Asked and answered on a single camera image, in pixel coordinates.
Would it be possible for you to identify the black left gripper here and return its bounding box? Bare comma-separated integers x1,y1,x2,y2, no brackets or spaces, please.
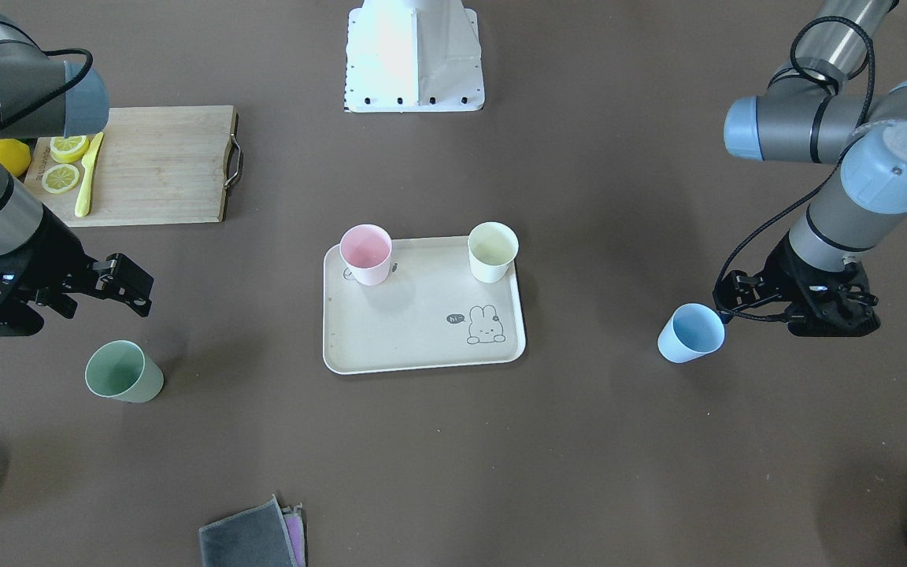
713,236,879,337

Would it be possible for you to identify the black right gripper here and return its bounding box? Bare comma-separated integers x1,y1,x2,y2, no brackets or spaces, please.
0,213,154,337

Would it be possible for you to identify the green plastic cup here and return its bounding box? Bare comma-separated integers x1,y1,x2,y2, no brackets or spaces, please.
85,340,165,403

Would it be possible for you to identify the blue plastic cup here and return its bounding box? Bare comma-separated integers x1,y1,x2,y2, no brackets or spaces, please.
657,304,726,364

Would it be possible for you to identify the pink plastic cup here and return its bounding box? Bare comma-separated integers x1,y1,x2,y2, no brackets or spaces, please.
339,224,393,286

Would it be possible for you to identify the cream plastic cup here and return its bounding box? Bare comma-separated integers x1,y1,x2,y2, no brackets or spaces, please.
468,221,520,284

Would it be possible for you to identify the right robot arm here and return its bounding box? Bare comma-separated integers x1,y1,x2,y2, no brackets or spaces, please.
0,12,154,337

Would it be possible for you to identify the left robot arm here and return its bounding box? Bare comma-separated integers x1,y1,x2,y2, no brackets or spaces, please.
713,1,907,337

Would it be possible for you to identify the cream rabbit tray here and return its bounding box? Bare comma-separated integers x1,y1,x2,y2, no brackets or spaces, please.
323,235,527,376

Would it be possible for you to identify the yellow plastic knife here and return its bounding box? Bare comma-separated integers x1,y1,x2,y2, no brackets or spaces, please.
73,132,106,218

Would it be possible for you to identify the wooden cutting board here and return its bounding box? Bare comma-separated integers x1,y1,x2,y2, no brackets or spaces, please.
21,106,241,228

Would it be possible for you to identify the lemon half slice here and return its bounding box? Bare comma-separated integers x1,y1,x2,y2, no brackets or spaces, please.
40,164,82,195
48,135,91,164

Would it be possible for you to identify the whole yellow lemon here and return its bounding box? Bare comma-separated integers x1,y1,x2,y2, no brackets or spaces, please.
0,139,31,177

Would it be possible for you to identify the grey folded cloth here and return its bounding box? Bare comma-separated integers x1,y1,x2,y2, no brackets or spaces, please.
198,498,307,566

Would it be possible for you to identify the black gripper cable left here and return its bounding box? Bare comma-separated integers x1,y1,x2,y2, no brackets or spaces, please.
712,16,878,316

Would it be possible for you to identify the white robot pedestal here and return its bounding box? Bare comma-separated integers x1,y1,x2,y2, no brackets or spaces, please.
343,1,486,113

